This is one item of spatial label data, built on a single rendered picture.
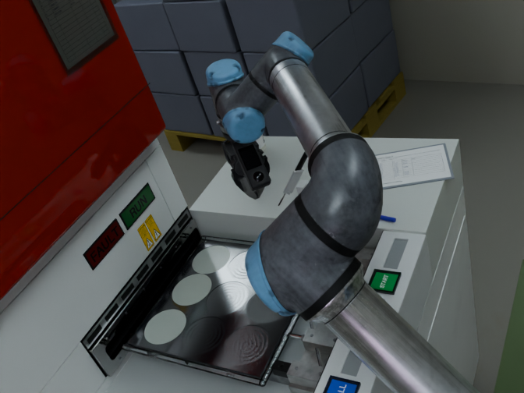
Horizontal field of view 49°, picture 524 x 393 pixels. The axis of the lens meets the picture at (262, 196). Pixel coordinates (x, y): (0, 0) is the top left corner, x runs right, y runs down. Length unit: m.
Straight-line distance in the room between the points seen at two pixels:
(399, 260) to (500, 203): 1.64
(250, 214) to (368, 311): 0.68
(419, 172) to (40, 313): 0.89
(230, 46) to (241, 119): 1.99
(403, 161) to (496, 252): 1.19
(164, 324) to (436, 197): 0.68
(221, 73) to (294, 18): 1.60
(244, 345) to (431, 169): 0.60
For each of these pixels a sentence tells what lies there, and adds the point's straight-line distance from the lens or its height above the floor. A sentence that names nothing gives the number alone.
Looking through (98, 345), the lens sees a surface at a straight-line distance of 1.35.
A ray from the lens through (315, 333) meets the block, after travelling 1.20.
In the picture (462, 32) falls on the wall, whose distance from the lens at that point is 3.66.
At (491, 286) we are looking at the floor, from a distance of 2.47.
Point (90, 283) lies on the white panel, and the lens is 1.31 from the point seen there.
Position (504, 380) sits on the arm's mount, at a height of 0.91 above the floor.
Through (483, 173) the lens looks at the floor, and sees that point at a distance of 3.02.
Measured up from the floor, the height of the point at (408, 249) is 0.96.
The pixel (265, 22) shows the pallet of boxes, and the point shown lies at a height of 0.88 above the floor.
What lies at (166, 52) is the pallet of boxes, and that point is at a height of 0.71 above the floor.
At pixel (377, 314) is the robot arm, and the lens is 0.82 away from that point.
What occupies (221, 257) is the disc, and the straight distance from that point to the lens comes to 1.45.
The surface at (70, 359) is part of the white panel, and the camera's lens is 1.32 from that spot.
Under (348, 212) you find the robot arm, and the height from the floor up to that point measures 1.34.
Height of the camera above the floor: 1.82
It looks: 35 degrees down
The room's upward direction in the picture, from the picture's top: 19 degrees counter-clockwise
